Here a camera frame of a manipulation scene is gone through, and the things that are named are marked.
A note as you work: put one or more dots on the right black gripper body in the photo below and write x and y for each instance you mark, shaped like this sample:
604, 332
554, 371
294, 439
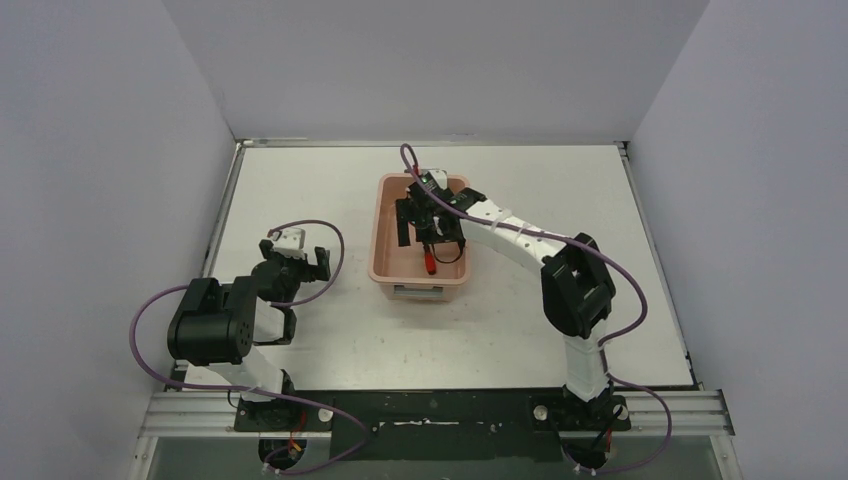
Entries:
426, 231

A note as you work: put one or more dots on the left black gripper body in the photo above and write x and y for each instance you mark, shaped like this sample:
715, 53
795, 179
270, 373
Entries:
295, 263

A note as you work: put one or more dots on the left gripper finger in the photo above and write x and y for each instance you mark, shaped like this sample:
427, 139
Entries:
322, 269
266, 247

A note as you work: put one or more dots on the red black screwdriver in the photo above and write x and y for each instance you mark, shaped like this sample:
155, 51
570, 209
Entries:
429, 260

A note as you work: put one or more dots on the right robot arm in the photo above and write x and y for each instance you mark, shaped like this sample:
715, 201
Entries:
577, 289

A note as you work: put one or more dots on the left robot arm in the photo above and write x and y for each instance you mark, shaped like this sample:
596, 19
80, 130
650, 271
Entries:
222, 326

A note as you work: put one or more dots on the pink plastic bin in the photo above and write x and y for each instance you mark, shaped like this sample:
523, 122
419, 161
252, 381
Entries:
401, 272

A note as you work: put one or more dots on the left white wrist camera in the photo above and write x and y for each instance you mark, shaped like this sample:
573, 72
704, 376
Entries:
289, 243

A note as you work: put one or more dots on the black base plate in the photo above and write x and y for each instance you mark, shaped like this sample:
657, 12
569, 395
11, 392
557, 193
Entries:
539, 424

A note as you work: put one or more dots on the aluminium frame rail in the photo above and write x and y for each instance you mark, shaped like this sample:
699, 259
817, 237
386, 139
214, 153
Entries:
210, 415

